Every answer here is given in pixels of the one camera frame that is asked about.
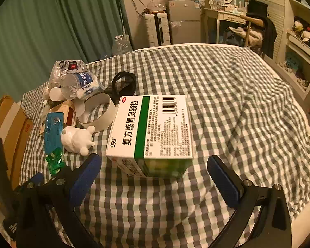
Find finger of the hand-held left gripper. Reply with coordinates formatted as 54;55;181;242
30;172;45;186

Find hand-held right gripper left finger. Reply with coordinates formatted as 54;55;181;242
15;153;103;248

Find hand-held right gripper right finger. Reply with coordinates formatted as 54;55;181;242
207;155;292;248

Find white bear figurine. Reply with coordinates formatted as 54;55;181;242
60;126;96;156

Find brown cardboard box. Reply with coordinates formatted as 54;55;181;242
0;95;34;188

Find white green medicine box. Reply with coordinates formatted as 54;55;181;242
105;95;194;179

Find green foil wrapper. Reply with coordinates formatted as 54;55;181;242
46;147;68;175

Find teal blister pack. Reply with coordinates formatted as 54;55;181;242
44;112;65;159

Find small brown box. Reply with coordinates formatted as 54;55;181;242
49;100;78;125

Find checked bed sheet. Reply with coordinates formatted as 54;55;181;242
15;43;310;248

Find blue white tissue pack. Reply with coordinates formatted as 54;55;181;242
60;72;105;100

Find clear pouch with black charger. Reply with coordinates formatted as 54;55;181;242
48;60;87;93

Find large clear water bottle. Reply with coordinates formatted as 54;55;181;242
111;35;133;57

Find chair with clothes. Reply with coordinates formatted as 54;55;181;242
224;10;278;58

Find green curtain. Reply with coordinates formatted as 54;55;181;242
0;0;127;104

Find white suitcase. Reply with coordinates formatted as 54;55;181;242
144;12;171;47

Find white dressing table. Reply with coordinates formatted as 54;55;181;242
204;5;249;47

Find grey mini fridge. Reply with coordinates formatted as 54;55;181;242
166;0;202;44

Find black hat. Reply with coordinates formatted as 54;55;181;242
246;0;268;16

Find plastic bags on suitcase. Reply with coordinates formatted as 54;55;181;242
144;1;167;15

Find white paper band ring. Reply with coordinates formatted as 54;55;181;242
76;93;117;133

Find black strap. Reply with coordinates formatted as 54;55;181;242
105;71;137;104

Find white wall shelf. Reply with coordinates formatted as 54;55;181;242
273;0;310;102

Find hanging wall cable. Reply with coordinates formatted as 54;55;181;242
129;0;148;16

